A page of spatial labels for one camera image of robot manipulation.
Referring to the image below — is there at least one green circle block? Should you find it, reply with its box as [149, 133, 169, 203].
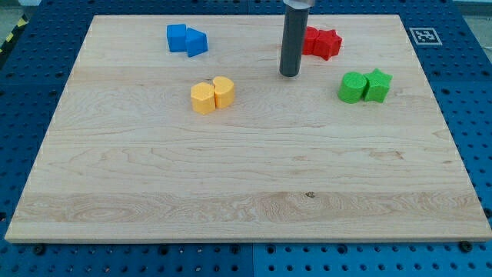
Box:
[337, 72, 367, 104]

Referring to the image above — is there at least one red star block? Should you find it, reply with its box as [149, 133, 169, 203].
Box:
[312, 29, 343, 61]

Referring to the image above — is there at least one green star block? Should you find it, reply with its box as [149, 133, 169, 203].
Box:
[363, 68, 393, 103]

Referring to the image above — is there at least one yellow heart block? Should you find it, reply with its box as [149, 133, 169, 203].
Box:
[212, 76, 235, 108]

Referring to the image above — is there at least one yellow hexagon block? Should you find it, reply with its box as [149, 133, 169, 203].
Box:
[191, 82, 215, 115]

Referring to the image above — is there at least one wooden board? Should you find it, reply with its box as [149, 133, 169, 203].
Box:
[5, 15, 491, 244]

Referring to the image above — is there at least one blue triangle block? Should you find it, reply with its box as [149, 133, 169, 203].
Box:
[185, 28, 208, 57]

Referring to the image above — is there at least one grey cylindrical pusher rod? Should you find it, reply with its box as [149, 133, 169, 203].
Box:
[279, 5, 309, 77]

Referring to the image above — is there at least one blue cube block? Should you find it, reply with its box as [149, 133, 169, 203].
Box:
[166, 24, 187, 52]

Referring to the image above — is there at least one white fiducial marker tag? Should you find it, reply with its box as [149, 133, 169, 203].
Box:
[410, 27, 442, 45]

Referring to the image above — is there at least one silver rod mount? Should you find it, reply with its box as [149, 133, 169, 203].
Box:
[283, 0, 316, 10]

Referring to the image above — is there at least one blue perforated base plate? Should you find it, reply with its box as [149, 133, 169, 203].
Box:
[1, 1, 491, 276]

